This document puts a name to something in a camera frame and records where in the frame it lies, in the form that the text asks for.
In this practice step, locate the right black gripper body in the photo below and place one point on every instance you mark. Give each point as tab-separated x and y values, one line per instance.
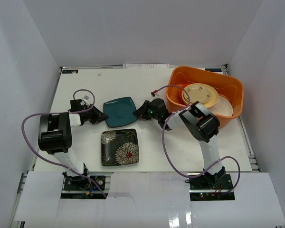
150	115

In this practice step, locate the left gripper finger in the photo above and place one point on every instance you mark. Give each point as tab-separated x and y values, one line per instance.
98	114
97	119

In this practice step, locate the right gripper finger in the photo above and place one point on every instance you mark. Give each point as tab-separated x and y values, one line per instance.
139	112
145	105

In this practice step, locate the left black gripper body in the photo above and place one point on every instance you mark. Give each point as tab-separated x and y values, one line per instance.
95	115

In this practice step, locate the teal square plate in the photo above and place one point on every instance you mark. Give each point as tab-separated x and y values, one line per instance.
120	112

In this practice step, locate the black floral square plate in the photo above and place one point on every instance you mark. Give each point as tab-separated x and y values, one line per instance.
119	147

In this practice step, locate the small orange plate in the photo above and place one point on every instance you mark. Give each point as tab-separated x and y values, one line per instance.
181	93

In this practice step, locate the small beige patterned plate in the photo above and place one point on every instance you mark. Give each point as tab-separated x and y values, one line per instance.
199	92

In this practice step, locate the yellow round plate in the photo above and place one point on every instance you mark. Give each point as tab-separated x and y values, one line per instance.
213	98

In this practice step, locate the cream round plate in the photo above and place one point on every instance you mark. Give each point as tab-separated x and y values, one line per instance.
222	107

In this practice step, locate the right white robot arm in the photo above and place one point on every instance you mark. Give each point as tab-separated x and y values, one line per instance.
202	124

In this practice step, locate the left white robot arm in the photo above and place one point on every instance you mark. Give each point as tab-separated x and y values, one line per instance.
55	136

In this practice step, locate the orange plastic bin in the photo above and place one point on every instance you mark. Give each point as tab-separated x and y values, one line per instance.
229	87

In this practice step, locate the right black table label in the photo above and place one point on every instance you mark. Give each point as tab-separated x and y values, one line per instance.
216	70

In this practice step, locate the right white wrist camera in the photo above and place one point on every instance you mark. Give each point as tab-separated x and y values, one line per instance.
154	95

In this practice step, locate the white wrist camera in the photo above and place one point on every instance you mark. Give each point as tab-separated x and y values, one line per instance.
154	95
85	99

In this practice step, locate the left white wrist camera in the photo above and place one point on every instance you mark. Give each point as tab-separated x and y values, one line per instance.
85	99

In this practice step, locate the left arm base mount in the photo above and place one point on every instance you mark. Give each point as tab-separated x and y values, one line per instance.
80	188

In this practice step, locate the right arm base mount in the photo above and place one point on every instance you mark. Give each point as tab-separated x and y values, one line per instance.
200	190

